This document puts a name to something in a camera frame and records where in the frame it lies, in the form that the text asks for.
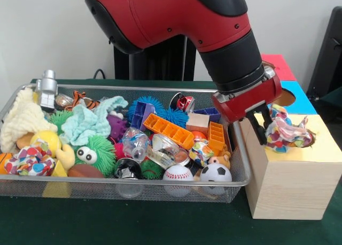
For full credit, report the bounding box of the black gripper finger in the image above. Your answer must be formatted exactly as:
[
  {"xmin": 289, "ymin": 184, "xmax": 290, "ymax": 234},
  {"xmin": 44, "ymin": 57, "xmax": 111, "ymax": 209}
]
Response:
[
  {"xmin": 260, "ymin": 105, "xmax": 274, "ymax": 128},
  {"xmin": 246, "ymin": 110, "xmax": 268, "ymax": 146}
]

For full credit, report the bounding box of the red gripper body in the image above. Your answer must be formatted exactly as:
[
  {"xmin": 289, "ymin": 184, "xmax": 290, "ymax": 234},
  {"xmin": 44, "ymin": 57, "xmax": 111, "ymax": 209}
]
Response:
[{"xmin": 212, "ymin": 74, "xmax": 283, "ymax": 123}]

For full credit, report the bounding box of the polka-dot cloth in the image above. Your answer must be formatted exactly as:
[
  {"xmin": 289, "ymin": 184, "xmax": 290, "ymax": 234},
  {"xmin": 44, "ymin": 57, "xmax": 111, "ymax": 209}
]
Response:
[
  {"xmin": 264, "ymin": 103, "xmax": 317, "ymax": 154},
  {"xmin": 4, "ymin": 140, "xmax": 56, "ymax": 176}
]

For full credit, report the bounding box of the wooden box with three holes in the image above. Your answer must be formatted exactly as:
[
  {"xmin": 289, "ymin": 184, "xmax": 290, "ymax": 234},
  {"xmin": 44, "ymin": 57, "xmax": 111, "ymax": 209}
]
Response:
[{"xmin": 235, "ymin": 53, "xmax": 342, "ymax": 220}]

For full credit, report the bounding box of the short orange toy brick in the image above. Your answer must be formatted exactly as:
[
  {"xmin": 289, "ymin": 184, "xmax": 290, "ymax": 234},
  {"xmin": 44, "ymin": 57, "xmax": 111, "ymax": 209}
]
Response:
[{"xmin": 207, "ymin": 121, "xmax": 227, "ymax": 156}]

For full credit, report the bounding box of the soccer ball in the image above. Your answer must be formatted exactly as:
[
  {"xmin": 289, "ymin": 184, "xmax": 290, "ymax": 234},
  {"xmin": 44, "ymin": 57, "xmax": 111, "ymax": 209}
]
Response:
[{"xmin": 199, "ymin": 163, "xmax": 232, "ymax": 195}]

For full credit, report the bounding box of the dark green table cloth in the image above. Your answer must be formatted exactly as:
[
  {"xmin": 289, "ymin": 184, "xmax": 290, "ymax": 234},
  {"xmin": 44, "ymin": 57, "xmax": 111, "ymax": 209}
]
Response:
[
  {"xmin": 319, "ymin": 86, "xmax": 342, "ymax": 117},
  {"xmin": 0, "ymin": 78, "xmax": 342, "ymax": 245}
]

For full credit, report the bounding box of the black upright panel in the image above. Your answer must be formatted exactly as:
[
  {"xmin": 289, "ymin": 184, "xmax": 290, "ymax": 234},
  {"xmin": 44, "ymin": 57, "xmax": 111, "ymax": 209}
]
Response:
[{"xmin": 306, "ymin": 6, "xmax": 342, "ymax": 98}]

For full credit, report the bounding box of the long orange toy brick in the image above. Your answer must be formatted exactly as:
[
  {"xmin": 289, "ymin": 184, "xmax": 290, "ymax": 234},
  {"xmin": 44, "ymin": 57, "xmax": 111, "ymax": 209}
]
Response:
[{"xmin": 143, "ymin": 113, "xmax": 195, "ymax": 151}]

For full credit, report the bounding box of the baseball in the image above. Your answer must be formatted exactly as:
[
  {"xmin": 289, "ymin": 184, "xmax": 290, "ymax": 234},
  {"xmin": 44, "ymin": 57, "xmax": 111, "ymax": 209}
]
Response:
[{"xmin": 162, "ymin": 165, "xmax": 193, "ymax": 197}]

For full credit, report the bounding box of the green spiky toy with eyes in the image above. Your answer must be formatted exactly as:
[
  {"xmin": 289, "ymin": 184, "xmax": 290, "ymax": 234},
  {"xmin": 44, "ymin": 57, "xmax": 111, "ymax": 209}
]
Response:
[{"xmin": 73, "ymin": 135, "xmax": 117, "ymax": 178}]

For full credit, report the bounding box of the mint green cloth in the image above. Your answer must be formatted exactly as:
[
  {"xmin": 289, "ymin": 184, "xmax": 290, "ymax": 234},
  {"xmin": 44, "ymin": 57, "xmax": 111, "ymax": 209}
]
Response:
[{"xmin": 60, "ymin": 96, "xmax": 129, "ymax": 147}]

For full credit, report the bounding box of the silver toy robot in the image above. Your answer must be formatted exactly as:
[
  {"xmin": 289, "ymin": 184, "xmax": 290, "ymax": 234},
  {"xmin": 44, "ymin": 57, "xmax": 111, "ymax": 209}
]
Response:
[{"xmin": 35, "ymin": 70, "xmax": 59, "ymax": 108}]

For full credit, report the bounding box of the yellow ball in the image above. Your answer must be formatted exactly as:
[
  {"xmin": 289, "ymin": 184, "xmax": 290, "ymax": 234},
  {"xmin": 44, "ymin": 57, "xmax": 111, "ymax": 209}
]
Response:
[{"xmin": 30, "ymin": 130, "xmax": 62, "ymax": 158}]

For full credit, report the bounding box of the cream knitted cloth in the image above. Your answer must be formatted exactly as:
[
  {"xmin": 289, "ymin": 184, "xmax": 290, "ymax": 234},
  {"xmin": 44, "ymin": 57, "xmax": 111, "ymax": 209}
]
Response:
[{"xmin": 0, "ymin": 89, "xmax": 58, "ymax": 154}]

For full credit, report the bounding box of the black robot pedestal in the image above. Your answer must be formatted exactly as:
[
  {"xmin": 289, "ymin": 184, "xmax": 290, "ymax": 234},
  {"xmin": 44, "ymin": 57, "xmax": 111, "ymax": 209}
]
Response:
[{"xmin": 113, "ymin": 35, "xmax": 197, "ymax": 82}]

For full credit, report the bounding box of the shallow wire mesh bin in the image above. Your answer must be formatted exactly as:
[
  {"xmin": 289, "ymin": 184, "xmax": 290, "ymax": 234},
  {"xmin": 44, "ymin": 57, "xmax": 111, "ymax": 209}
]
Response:
[{"xmin": 0, "ymin": 83, "xmax": 252, "ymax": 204}]

